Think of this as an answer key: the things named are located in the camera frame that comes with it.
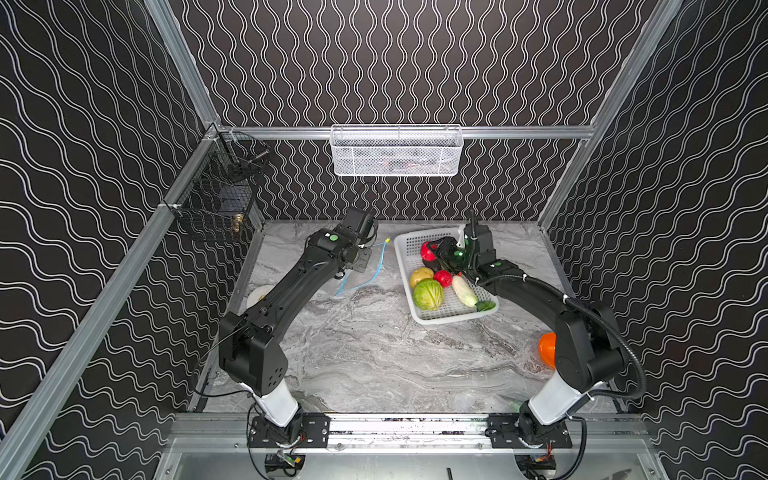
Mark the white plastic basket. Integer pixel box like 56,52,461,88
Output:
394,226,499,326

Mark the red tomato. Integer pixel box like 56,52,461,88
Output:
433,270,453,288

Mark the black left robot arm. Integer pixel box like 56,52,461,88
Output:
217,208,378,429

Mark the green cabbage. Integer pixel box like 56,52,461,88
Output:
412,279,444,311

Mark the white tape roll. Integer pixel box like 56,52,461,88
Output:
245,285,274,309

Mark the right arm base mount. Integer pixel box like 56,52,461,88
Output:
484,413,573,449

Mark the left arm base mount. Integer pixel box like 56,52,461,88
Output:
247,412,331,449

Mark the white daikon radish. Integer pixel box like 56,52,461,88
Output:
451,274,478,308

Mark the black wire wall basket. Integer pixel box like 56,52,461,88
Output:
172,133,271,245

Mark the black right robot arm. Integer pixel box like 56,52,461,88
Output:
420,221,647,434

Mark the clear wall basket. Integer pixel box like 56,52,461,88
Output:
329,124,464,177

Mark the clear zip top bag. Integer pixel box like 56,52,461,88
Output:
335,238,391,297

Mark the red apple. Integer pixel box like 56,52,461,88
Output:
420,241,437,260

